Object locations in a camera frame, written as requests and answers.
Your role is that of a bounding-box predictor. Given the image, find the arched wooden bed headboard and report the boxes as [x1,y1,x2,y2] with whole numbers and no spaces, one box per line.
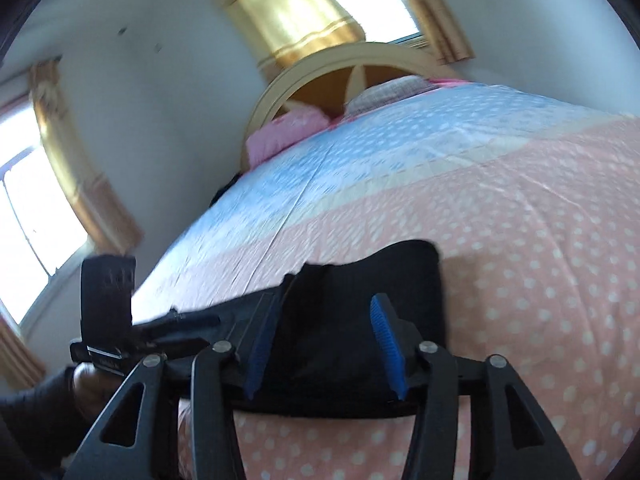
[240,42,473,171]

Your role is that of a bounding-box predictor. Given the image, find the small window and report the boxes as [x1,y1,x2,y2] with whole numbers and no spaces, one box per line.
[305,0,432,47]

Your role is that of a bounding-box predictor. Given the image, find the black pants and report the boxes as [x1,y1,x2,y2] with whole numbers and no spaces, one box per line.
[135,240,448,418]

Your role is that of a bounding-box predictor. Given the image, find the polka dot bedsheet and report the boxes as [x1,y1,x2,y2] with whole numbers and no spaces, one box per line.
[127,77,640,480]

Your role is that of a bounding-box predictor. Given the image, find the yellow curtain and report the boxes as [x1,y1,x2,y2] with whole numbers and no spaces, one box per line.
[380,0,476,64]
[0,315,47,391]
[197,0,366,68]
[27,60,144,256]

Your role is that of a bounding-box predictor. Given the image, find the person's left forearm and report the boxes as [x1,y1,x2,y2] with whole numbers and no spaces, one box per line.
[0,367,78,480]

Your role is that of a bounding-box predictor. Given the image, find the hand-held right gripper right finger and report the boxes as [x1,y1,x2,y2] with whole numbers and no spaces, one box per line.
[369,294,583,480]

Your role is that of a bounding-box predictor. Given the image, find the pink pillow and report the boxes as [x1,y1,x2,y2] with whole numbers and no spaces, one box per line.
[245,106,331,168]

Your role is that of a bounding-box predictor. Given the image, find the large sliding window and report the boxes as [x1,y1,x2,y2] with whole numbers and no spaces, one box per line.
[0,100,97,327]

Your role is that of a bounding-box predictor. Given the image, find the striped pillow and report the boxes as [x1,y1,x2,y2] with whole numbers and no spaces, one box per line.
[345,75,431,116]

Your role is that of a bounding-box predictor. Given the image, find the person's left hand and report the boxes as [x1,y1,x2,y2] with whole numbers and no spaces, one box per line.
[72,363,119,413]

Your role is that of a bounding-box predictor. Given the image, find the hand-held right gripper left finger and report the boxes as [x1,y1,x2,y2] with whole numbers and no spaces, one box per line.
[62,287,286,480]

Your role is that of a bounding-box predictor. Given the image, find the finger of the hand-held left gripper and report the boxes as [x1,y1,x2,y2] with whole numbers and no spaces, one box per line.
[131,309,221,357]

